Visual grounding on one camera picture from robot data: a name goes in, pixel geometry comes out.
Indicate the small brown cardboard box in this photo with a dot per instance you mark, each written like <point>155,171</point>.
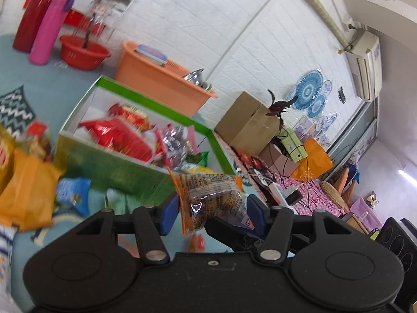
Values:
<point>277,163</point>

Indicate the purple plastic stool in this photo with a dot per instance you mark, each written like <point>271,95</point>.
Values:
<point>361,208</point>

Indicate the pink floral floor mat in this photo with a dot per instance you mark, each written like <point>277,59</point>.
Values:
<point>312,199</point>

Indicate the small blue round wall decoration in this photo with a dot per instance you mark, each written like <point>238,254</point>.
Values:
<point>317,106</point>

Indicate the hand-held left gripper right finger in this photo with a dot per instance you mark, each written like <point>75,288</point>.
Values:
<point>257,216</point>

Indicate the red envelopes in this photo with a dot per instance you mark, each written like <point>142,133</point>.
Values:
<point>252,163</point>

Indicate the pink thermos bottle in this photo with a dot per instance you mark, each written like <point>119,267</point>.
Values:
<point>49,29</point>

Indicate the dark purple plant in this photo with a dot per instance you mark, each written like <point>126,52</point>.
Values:
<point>277,106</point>

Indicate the red gold snack packet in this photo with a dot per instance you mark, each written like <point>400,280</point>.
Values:
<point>130,114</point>

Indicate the green snack packet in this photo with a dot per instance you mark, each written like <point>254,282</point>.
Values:
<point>198,158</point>

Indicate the green cardboard box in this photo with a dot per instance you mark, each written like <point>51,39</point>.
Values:
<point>107,166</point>

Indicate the light green small box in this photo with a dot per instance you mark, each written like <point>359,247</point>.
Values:
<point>295,146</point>

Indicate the yellow bread packet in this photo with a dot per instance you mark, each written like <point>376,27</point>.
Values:
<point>5,156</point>

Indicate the small orange packet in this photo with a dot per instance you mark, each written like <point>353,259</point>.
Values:
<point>197,243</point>

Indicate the tall red vase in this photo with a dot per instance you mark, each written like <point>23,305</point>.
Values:
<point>32,16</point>

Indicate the orange plastic bag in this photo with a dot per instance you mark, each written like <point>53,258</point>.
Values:
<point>29,195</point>

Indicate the black wall socket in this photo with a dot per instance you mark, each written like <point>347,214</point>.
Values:
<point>341,94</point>

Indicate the large red snack bag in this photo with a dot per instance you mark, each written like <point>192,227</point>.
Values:
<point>120,137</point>

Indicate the small ceramic bowl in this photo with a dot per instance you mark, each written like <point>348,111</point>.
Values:
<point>207,87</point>

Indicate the black and white charger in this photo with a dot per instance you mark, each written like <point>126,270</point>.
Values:
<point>294,197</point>

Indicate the orange floor bag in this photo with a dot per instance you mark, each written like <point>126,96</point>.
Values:
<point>312,159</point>

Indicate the white air conditioner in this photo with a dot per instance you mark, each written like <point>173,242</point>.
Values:
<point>365,62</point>

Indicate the woven round cushion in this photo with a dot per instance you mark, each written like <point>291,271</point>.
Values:
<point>333,194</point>

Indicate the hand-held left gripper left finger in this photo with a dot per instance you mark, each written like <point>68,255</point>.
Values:
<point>169,215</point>

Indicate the silver clear snack packet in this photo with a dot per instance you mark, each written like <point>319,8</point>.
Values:
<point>177,143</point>

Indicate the pale green striped packet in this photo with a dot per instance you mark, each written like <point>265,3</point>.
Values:
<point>120,202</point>

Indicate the large brown cardboard box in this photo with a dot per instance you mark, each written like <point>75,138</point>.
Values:
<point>244,124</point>

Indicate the orange plastic tub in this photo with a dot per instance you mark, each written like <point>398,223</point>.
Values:
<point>156,78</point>

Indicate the clear glass pitcher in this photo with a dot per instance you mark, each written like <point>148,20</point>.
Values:
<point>94,22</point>

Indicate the red plastic basin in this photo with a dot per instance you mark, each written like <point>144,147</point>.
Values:
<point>84,55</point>

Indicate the blue snack packet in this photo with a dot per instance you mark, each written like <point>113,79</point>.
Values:
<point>73,195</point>

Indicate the small red packet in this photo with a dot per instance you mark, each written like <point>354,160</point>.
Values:
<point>37,128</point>

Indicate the beige wall pipe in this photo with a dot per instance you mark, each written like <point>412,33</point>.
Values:
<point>317,3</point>

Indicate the orange clear snack packet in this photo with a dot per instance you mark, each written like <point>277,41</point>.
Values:
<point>208,195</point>

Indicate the steel bowl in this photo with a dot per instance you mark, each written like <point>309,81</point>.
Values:
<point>194,76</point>

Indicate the large blue round wall decoration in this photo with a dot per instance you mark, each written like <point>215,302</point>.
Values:
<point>308,89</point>

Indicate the yellow snack packet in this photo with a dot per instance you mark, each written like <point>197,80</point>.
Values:
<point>202,170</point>

